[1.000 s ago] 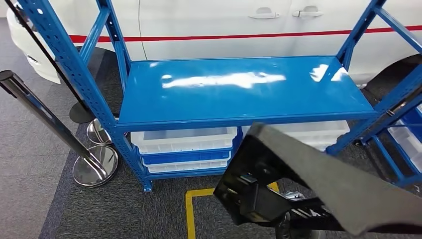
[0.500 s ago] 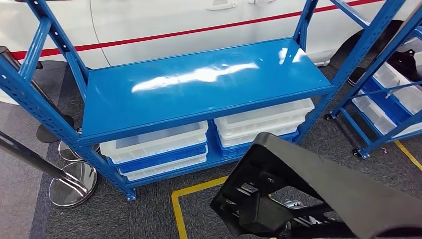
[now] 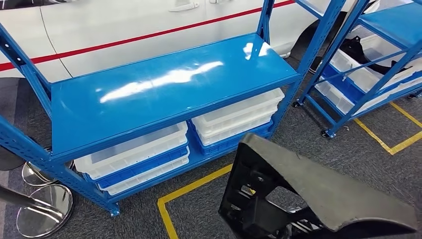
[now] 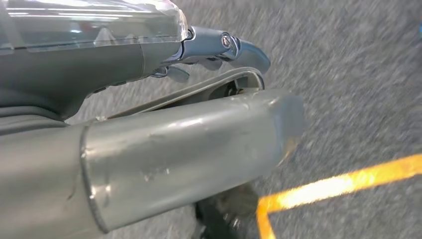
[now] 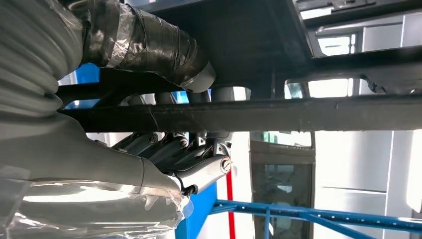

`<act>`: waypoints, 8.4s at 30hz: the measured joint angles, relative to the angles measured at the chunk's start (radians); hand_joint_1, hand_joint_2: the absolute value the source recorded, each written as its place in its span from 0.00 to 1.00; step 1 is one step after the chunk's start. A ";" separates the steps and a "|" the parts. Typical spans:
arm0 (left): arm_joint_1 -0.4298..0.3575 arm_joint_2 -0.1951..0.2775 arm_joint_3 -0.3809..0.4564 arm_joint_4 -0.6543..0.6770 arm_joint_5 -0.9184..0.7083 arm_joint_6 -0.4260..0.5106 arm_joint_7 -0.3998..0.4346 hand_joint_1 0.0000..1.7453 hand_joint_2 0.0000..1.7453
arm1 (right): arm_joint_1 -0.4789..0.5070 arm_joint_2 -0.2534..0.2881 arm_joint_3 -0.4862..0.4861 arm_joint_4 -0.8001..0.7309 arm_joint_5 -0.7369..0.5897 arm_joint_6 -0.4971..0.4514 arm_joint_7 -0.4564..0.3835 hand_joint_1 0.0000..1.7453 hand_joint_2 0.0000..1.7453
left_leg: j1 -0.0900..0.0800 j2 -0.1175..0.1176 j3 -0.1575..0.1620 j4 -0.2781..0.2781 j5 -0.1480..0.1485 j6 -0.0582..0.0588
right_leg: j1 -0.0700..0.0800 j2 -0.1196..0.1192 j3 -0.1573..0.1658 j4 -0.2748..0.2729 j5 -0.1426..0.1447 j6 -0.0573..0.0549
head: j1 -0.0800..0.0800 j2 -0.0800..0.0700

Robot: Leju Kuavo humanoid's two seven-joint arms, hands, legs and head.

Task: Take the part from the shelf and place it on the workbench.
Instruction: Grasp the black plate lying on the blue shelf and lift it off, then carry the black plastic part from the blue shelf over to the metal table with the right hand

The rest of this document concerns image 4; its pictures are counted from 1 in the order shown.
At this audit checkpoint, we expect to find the black left robot foot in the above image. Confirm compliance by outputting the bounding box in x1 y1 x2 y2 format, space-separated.
193 184 259 239

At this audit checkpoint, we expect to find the yellow floor tape square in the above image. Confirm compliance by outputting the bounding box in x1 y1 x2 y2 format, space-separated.
256 153 422 239

